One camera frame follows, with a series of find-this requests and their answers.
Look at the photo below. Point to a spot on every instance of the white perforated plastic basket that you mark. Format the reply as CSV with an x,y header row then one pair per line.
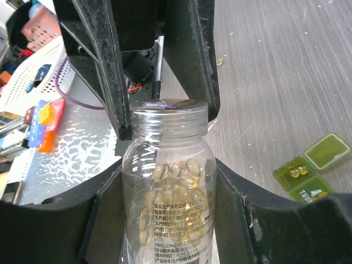
x,y
15,99

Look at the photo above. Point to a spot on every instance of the green pill organizer box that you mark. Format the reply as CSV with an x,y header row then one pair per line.
x,y
299,177

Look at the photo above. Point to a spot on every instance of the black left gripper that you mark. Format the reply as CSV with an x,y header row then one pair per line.
x,y
96,32

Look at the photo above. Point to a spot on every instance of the colourful pill organizer case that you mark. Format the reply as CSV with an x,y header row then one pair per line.
x,y
44,119

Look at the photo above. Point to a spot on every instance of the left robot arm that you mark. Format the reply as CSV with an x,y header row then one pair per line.
x,y
137,68

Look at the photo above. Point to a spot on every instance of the clear pill bottle orange cap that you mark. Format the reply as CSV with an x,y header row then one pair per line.
x,y
169,183

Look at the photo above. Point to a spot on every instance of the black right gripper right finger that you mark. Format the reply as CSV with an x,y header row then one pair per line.
x,y
253,225

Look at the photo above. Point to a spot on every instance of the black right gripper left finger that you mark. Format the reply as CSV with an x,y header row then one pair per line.
x,y
84,224

